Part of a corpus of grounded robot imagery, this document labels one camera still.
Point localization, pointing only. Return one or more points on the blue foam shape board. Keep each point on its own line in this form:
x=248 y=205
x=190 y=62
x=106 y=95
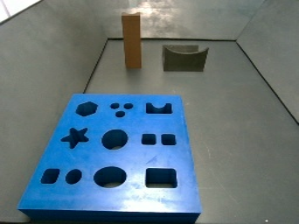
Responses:
x=118 y=163

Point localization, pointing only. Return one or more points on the brown arch bar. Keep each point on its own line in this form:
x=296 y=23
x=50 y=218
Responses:
x=132 y=39

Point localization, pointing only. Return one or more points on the black curved fixture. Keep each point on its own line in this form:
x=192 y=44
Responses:
x=183 y=58

